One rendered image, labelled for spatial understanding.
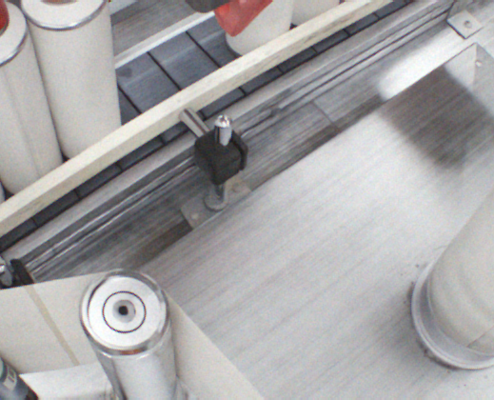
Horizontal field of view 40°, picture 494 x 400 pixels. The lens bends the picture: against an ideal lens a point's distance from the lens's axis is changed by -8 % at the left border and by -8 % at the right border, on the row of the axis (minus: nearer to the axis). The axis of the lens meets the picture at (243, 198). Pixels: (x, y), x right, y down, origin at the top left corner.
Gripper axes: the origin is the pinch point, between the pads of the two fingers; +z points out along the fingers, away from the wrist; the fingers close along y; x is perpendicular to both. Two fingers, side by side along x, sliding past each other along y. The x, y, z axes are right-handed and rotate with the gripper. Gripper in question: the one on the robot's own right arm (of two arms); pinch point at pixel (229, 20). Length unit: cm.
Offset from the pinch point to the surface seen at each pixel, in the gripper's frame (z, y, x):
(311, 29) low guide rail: 10.4, 10.7, 2.6
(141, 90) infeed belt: 13.8, -2.4, 7.3
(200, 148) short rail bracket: 10.0, -3.1, -1.6
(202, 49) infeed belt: 14.0, 4.1, 8.1
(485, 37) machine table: 19.1, 31.8, -3.0
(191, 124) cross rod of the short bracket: 10.8, -2.1, 0.8
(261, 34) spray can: 10.1, 6.8, 4.1
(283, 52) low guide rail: 11.0, 7.6, 2.2
